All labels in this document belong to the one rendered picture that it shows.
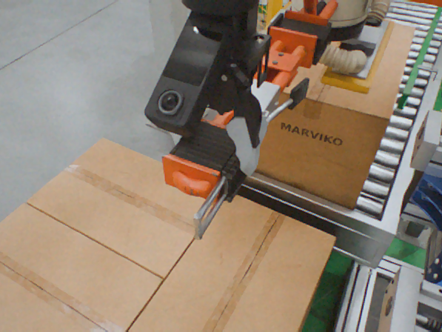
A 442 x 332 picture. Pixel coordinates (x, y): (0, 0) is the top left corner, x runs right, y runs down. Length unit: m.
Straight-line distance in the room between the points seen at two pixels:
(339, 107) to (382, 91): 0.15
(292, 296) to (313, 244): 0.20
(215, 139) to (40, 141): 2.22
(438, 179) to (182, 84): 0.82
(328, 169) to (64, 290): 0.88
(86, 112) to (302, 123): 1.87
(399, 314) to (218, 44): 0.51
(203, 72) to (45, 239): 1.09
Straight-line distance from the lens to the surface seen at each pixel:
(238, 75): 0.37
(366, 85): 0.86
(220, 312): 1.13
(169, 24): 2.15
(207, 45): 0.35
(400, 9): 2.90
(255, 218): 1.30
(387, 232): 1.30
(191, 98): 0.33
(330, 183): 1.31
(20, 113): 2.93
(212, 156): 0.44
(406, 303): 0.71
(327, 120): 1.15
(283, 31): 0.70
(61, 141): 2.58
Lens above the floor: 1.58
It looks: 45 degrees down
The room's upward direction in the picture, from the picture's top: straight up
